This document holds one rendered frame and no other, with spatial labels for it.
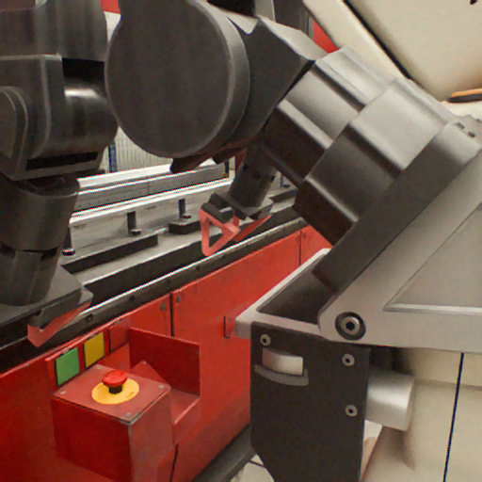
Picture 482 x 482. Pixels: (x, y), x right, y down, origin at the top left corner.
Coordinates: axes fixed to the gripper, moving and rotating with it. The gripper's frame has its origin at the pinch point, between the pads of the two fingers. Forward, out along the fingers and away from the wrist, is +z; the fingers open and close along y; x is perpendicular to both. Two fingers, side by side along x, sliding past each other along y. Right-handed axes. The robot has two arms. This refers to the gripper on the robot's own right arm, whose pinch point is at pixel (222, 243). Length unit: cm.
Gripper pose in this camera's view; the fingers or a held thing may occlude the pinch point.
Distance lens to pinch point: 82.7
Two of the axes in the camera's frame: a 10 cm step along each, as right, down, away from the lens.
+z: -4.0, 8.0, 4.5
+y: -4.6, 2.5, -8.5
